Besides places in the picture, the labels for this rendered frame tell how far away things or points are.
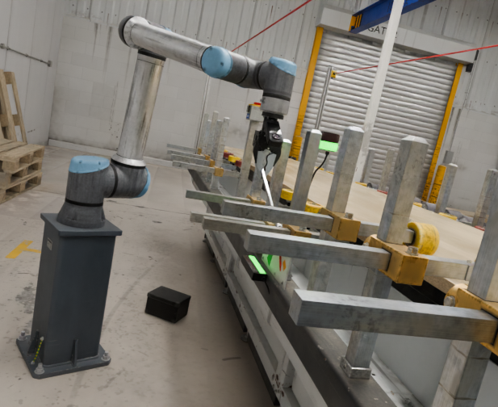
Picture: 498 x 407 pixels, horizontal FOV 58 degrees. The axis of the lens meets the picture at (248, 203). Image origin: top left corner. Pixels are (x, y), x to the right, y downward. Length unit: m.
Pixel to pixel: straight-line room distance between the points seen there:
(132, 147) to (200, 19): 7.47
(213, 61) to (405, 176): 0.77
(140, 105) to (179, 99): 7.20
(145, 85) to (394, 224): 1.32
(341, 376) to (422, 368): 0.25
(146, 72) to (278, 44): 7.62
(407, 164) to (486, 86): 10.55
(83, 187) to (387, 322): 1.51
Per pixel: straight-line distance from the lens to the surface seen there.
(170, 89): 9.12
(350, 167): 1.06
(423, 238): 1.12
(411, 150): 0.83
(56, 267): 1.90
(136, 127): 1.93
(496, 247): 0.64
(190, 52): 1.50
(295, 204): 1.30
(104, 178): 1.89
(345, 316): 0.51
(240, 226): 1.23
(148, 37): 1.69
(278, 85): 1.41
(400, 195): 0.84
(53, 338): 2.03
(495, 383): 0.96
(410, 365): 1.15
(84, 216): 1.89
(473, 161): 11.33
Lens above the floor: 1.13
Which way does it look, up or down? 10 degrees down
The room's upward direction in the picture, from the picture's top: 12 degrees clockwise
